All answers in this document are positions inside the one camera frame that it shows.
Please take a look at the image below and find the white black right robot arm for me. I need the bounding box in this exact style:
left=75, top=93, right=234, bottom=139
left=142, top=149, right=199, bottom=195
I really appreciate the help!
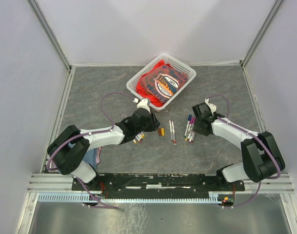
left=192, top=102, right=285, bottom=191

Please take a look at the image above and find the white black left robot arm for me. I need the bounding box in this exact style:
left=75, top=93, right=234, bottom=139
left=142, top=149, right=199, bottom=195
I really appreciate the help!
left=46, top=108, right=160, bottom=190

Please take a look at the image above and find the pens pile under left arm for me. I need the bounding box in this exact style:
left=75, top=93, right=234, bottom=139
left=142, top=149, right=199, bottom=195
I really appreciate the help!
left=133, top=132, right=145, bottom=144

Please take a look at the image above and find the red printed cloth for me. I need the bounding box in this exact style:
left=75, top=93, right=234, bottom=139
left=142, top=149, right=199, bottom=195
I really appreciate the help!
left=136, top=60, right=188, bottom=107

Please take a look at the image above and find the blue pink cloth pile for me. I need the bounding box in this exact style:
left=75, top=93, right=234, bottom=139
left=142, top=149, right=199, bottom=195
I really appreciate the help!
left=49, top=141, right=103, bottom=174

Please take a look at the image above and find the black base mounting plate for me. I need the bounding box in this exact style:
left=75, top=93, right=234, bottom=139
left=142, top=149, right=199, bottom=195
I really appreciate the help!
left=85, top=173, right=245, bottom=192

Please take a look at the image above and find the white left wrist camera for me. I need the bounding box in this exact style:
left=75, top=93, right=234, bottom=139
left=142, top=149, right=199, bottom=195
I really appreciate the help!
left=133, top=98, right=150, bottom=111

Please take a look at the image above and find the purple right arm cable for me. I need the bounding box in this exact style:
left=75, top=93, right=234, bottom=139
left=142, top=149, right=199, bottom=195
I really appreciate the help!
left=206, top=94, right=283, bottom=180

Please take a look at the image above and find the white slotted cable duct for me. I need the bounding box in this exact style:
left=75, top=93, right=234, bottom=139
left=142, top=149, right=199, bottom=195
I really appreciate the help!
left=38, top=192, right=224, bottom=203

